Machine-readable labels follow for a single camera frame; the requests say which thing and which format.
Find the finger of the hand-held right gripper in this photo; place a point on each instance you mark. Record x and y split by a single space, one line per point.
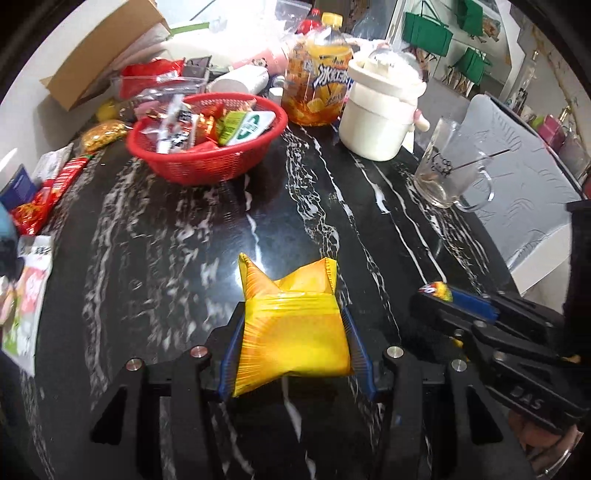
475 304
431 308

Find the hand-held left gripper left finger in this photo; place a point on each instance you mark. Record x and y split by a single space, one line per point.
228 374

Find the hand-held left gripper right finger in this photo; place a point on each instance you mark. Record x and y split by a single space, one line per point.
364 369

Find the colourful candy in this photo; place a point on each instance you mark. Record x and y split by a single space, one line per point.
436 291

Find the yellow snack packet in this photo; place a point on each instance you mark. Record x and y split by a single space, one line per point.
291 341

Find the red plastic basket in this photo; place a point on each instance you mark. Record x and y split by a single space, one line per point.
207 164

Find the red gold-print snack packet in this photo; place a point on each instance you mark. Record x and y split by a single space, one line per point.
203 146

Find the green white snack packet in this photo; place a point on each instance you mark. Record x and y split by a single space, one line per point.
244 127

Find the white red snack packet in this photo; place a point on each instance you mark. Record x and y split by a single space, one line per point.
175 131

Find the orange red snack packet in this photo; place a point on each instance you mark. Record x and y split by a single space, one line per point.
207 125

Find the small clear zip bag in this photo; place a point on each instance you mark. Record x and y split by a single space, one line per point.
154 117

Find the person's right hand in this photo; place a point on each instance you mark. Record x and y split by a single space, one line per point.
535 438

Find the glass mug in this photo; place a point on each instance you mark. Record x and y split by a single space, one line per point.
438 184

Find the metal stirrer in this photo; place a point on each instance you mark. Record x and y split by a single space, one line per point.
485 157

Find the cream electric pot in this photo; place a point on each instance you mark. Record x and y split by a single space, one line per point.
374 124

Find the white pink packet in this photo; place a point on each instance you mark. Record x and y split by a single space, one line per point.
27 295

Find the orange drink bottle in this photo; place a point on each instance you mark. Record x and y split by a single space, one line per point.
314 92

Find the long red snack packet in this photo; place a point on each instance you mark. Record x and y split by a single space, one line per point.
67 180

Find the red snack bag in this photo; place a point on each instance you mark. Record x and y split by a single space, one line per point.
30 214

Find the gold snack bag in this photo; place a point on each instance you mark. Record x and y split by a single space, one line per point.
101 136

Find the large green tote bag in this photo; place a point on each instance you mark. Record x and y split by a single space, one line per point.
427 34

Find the clear plastic wrapper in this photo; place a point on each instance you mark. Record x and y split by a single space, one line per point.
51 164

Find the yellow round fruit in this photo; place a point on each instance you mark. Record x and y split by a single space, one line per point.
107 110

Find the clear plastic container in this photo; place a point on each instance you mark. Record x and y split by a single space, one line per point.
152 92

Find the pink printed cup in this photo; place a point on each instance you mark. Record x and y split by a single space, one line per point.
263 60

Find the dark brown packet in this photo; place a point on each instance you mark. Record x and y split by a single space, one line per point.
196 67

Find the red cola bottle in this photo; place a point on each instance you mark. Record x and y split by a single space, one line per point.
307 23

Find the red packet with white label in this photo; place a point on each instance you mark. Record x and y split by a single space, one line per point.
152 69

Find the white flat package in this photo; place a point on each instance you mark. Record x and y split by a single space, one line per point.
221 48

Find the large clear zip bag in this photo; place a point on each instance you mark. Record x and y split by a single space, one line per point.
291 9

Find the open cardboard box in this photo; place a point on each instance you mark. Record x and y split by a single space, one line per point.
92 60

